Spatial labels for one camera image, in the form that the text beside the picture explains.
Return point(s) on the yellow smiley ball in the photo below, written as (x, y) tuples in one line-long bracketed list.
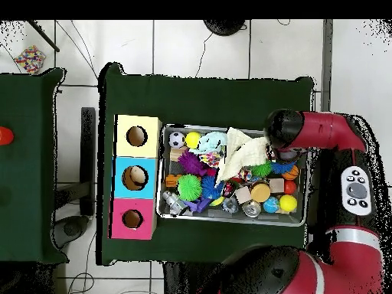
[(288, 203)]

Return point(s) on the multicoloured patterned bag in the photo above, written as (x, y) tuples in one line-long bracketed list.
[(30, 59)]

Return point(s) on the dark green table cloth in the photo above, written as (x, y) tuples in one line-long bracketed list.
[(199, 101), (27, 168)]

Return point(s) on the silver mesh bin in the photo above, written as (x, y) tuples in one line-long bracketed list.
[(220, 218)]

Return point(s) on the blue spiky rubber ball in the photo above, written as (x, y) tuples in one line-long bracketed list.
[(211, 186), (281, 167)]

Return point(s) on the yellow tennis ball toy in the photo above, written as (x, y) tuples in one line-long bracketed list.
[(193, 140)]

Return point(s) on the grey metal pole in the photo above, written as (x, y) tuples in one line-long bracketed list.
[(327, 61)]

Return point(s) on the dark grey round base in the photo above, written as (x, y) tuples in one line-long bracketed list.
[(72, 228)]

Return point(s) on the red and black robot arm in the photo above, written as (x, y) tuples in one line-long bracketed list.
[(324, 130)]

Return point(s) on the black upright panel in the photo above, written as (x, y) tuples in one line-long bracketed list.
[(87, 159)]

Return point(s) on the mint green muslin cloth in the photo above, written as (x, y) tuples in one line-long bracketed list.
[(211, 141)]

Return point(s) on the wooden box with three holes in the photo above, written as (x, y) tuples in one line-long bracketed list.
[(137, 190)]

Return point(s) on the thin black rod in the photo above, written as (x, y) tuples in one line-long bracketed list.
[(44, 36)]

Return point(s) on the green spiky rubber ball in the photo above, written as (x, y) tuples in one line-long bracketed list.
[(190, 187)]

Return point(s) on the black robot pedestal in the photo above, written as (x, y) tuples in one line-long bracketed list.
[(183, 278)]

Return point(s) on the purple spiky rubber ball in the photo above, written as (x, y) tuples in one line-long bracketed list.
[(191, 162)]

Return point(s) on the small soccer ball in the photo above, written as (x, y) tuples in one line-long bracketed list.
[(177, 140)]

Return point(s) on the red-orange round object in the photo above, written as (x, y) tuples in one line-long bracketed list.
[(5, 136)]

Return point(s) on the black round stand base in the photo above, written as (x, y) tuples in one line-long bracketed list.
[(224, 27)]

